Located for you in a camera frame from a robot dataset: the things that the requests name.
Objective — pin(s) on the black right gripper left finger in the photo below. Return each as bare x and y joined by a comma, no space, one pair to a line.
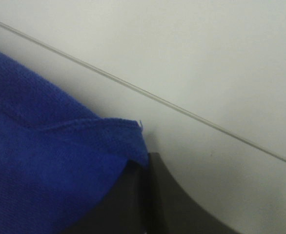
122,210

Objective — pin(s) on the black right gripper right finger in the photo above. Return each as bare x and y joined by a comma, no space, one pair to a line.
172,210

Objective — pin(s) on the blue towel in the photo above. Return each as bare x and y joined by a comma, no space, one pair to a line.
58,159

